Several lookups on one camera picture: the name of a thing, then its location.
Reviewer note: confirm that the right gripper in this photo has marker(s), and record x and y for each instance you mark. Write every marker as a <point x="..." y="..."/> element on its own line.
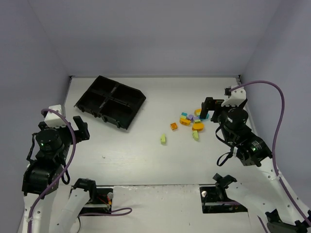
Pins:
<point x="215" y="107"/>

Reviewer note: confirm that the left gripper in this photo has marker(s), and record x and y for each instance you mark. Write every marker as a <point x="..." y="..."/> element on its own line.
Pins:
<point x="73" y="132"/>

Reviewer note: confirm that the orange oval brick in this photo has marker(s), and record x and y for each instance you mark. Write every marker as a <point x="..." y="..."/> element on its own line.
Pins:
<point x="199" y="126"/>

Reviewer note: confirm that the orange boat-shaped brick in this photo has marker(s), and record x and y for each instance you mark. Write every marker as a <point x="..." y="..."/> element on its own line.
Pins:
<point x="184" y="121"/>

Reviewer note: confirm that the lime green curved brick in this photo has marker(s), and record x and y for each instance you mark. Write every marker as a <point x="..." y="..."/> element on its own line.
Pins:
<point x="195" y="135"/>

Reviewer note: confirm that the transparent orange square brick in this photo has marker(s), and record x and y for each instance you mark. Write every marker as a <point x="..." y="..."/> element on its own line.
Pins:
<point x="173" y="126"/>

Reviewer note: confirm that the lime green sloped brick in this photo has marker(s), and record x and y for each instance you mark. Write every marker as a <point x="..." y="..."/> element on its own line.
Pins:
<point x="163" y="139"/>

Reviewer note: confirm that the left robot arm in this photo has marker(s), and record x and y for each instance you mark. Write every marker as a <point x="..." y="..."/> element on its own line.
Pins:
<point x="43" y="175"/>

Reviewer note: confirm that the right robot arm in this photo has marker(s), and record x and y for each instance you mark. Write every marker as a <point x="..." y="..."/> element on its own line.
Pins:
<point x="259" y="186"/>

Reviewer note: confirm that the teal long brick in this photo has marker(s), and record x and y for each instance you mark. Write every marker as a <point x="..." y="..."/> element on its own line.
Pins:
<point x="202" y="119"/>

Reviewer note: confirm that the black four-compartment tray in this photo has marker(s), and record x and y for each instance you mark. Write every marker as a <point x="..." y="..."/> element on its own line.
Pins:
<point x="111" y="101"/>

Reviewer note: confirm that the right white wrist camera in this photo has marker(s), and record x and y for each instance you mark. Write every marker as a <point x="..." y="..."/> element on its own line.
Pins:
<point x="236" y="96"/>

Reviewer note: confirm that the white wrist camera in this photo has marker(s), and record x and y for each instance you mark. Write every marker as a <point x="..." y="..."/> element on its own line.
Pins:
<point x="52" y="120"/>
<point x="236" y="96"/>

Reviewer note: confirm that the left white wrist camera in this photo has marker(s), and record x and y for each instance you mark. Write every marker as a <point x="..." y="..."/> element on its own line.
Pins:
<point x="52" y="120"/>

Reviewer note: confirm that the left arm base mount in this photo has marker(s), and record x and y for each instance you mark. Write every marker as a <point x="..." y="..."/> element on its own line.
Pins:
<point x="97" y="199"/>

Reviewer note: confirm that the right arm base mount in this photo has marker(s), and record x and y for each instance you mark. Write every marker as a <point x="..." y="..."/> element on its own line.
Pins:
<point x="215" y="201"/>

